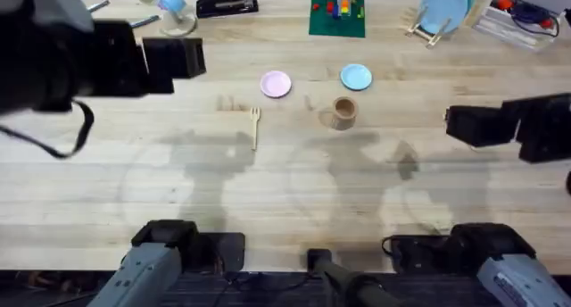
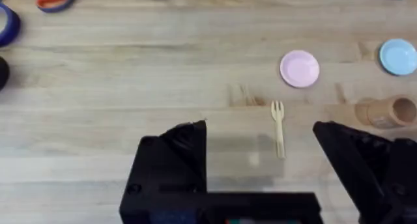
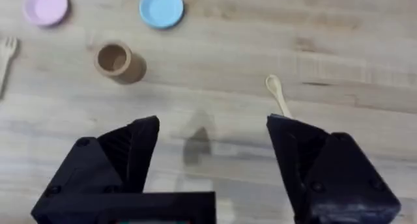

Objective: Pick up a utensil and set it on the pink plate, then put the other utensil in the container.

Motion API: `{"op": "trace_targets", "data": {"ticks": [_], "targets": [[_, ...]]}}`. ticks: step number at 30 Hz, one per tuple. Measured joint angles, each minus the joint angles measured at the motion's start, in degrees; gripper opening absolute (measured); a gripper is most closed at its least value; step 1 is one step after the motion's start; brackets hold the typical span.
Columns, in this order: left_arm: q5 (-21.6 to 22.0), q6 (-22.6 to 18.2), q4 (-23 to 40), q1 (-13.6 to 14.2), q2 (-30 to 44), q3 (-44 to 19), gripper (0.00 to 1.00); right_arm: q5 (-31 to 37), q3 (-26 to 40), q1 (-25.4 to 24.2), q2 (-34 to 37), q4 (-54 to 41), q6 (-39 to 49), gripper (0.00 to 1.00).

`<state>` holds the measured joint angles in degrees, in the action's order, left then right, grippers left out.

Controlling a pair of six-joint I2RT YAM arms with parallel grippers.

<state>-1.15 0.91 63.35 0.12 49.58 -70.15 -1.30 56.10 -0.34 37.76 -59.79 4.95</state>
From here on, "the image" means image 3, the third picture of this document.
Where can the wooden spoon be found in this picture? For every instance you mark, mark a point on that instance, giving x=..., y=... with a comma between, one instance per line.
x=277, y=93

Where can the pink plate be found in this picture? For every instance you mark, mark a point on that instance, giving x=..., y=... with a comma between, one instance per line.
x=45, y=6

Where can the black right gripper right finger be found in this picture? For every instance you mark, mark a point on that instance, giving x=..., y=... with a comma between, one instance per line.
x=332, y=178

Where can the blue plate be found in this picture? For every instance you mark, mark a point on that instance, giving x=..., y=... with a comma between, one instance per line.
x=161, y=8

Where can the brown cylindrical container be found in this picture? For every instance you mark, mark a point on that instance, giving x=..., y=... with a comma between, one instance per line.
x=118, y=63

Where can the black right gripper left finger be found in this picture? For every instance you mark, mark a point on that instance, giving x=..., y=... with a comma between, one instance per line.
x=130, y=152

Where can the wooden fork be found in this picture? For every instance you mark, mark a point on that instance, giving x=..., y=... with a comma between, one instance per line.
x=6, y=59

